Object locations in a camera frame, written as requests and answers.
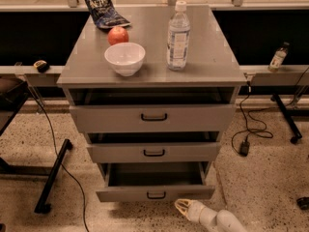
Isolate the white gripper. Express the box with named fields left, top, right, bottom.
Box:
left=174, top=199, right=217, bottom=228

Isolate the grey bottom drawer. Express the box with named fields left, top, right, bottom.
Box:
left=97, top=161, right=215, bottom=202

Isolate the grey drawer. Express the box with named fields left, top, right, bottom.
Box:
left=70, top=104, right=236, bottom=132
left=87, top=142, right=220, bottom=163
left=97, top=161, right=215, bottom=202

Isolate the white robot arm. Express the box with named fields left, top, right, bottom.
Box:
left=175, top=199, right=248, bottom=232

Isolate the grey middle drawer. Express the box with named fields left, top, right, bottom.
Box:
left=87, top=142, right=220, bottom=163

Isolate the grey drawer cabinet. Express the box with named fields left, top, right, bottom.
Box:
left=56, top=4, right=248, bottom=179

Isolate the grey top drawer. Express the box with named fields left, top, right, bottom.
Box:
left=70, top=104, right=236, bottom=132

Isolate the black caster wheel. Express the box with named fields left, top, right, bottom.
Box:
left=296, top=197, right=309, bottom=210

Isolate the black wheeled stand right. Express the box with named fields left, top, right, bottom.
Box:
left=271, top=93, right=309, bottom=144

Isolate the black table leg left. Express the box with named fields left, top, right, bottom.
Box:
left=34, top=139, right=72, bottom=214

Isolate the white ceramic bowl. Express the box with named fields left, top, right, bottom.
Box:
left=104, top=43, right=146, bottom=76

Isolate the small glass bottle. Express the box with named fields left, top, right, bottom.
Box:
left=268, top=42, right=290, bottom=72

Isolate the clear plastic water bottle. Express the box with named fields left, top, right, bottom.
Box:
left=167, top=1, right=190, bottom=71

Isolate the red apple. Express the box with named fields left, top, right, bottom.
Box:
left=107, top=26, right=128, bottom=45

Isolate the black tape measure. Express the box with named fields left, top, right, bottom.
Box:
left=33, top=60, right=50, bottom=73

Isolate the dark table left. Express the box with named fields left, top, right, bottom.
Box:
left=0, top=77, right=28, bottom=135

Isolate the dark blue chip bag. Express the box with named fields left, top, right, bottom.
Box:
left=84, top=0, right=130, bottom=29

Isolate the black power adapter cable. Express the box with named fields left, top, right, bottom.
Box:
left=231, top=80, right=274, bottom=158

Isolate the black floor cable left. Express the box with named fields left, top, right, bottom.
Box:
left=27, top=84, right=91, bottom=232

